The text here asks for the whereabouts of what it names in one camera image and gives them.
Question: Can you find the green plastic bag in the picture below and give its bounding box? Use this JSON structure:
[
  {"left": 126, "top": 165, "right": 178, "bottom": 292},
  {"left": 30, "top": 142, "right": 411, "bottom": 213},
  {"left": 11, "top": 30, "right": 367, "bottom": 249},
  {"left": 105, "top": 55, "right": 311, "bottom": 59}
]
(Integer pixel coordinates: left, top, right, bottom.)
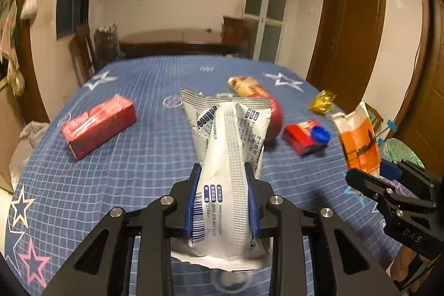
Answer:
[{"left": 384, "top": 137, "right": 426, "bottom": 172}]

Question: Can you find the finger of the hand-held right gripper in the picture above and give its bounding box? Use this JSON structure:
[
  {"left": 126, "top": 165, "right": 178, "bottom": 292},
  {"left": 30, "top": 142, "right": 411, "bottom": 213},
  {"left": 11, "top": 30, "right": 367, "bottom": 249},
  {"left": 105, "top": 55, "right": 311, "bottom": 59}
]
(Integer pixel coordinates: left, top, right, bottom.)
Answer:
[
  {"left": 379, "top": 158, "right": 435, "bottom": 191},
  {"left": 345, "top": 168, "right": 438, "bottom": 224}
]

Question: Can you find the glass panel door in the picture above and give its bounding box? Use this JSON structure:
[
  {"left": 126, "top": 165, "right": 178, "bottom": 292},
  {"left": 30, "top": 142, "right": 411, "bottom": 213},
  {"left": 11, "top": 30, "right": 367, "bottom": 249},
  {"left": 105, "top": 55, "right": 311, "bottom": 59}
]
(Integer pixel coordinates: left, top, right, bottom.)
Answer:
[{"left": 242, "top": 0, "right": 294, "bottom": 65}]

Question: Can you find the dark bag pile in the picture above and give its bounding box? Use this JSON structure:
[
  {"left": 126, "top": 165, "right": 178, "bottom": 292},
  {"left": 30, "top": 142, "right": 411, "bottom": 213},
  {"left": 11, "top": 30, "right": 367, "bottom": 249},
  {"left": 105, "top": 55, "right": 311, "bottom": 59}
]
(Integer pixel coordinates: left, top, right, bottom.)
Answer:
[{"left": 93, "top": 23, "right": 121, "bottom": 65}]

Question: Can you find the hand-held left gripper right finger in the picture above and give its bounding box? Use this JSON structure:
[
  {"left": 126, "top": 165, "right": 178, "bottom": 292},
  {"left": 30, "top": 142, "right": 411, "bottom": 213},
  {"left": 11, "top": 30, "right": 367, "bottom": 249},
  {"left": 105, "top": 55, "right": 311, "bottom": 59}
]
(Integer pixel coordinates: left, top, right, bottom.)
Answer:
[{"left": 244, "top": 162, "right": 400, "bottom": 296}]

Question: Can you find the red-capped snack can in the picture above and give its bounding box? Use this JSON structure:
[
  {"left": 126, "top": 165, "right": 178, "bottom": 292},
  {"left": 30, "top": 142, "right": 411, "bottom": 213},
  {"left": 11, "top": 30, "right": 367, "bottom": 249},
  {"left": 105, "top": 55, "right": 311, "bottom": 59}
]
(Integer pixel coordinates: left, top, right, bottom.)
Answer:
[{"left": 227, "top": 75, "right": 286, "bottom": 145}]

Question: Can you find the brown wooden door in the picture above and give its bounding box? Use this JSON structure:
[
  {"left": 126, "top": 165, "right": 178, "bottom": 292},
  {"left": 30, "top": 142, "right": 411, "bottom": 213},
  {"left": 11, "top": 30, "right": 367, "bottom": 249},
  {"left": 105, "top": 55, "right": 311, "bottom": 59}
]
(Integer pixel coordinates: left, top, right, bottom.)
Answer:
[{"left": 306, "top": 0, "right": 387, "bottom": 107}]

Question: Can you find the dark wooden chair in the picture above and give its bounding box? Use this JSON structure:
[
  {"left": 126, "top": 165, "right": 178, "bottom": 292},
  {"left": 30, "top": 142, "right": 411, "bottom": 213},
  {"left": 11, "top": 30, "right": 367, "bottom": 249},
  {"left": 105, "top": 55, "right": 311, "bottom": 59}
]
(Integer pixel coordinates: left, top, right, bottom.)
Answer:
[
  {"left": 221, "top": 15, "right": 258, "bottom": 58},
  {"left": 70, "top": 23, "right": 98, "bottom": 83}
]

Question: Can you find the small wooden chair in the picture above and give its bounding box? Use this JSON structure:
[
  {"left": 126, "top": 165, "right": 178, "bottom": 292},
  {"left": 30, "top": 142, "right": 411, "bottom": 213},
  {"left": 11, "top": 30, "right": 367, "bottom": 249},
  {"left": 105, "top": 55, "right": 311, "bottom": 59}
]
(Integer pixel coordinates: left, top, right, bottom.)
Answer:
[{"left": 364, "top": 103, "right": 385, "bottom": 138}]

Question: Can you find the white foil packet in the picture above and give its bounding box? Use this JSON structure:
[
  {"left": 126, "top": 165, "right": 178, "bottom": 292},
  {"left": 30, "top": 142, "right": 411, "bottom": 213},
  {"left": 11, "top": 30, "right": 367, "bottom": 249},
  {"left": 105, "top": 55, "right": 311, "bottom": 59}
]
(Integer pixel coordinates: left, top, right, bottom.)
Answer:
[{"left": 171, "top": 88, "right": 273, "bottom": 272}]

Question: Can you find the red box white label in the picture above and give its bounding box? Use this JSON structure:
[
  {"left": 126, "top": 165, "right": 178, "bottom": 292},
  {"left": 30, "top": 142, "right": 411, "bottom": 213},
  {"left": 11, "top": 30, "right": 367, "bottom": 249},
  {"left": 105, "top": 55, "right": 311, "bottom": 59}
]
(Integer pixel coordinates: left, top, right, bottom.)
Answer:
[{"left": 283, "top": 122, "right": 331, "bottom": 157}]

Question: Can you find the white sack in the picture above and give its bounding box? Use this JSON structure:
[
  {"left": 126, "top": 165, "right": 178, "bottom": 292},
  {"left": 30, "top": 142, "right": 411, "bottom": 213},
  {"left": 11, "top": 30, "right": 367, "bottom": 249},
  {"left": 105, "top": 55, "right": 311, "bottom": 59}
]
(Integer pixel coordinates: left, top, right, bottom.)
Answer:
[{"left": 10, "top": 120, "right": 51, "bottom": 193}]

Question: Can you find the dark wooden table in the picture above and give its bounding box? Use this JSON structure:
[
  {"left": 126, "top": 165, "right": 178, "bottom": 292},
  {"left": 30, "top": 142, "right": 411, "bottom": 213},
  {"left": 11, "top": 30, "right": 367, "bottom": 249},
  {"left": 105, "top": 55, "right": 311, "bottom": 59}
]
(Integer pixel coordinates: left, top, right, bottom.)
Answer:
[{"left": 117, "top": 28, "right": 251, "bottom": 60}]

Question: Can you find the orange white paper packet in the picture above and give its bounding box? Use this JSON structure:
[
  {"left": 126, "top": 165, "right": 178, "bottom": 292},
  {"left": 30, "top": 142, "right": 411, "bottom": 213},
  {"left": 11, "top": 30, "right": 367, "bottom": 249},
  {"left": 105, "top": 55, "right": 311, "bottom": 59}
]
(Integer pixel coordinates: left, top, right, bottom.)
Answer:
[{"left": 331, "top": 101, "right": 383, "bottom": 179}]

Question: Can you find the blue plastic cap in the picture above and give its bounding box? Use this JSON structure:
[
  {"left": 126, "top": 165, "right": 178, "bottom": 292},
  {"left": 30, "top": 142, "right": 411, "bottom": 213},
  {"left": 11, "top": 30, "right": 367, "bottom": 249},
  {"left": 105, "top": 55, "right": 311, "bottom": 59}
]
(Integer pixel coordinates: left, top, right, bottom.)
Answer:
[{"left": 311, "top": 126, "right": 331, "bottom": 146}]

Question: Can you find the long red carton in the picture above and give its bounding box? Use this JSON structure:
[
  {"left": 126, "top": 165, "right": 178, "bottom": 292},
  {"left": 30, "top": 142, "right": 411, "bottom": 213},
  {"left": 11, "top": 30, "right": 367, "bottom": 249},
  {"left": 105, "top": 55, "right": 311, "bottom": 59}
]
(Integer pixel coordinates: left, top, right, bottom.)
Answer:
[{"left": 62, "top": 94, "right": 137, "bottom": 161}]

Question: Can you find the yellow foil wrapper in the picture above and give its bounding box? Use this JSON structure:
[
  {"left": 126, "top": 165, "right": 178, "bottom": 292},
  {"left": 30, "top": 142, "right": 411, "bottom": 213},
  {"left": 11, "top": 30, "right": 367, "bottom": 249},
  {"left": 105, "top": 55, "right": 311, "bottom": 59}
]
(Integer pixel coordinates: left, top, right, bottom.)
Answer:
[{"left": 308, "top": 89, "right": 338, "bottom": 115}]

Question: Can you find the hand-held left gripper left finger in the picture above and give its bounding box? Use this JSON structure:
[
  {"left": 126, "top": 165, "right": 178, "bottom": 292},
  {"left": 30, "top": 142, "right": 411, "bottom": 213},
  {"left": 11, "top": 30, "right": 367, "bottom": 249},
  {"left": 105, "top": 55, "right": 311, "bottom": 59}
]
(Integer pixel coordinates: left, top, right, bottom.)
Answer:
[{"left": 42, "top": 163, "right": 202, "bottom": 296}]

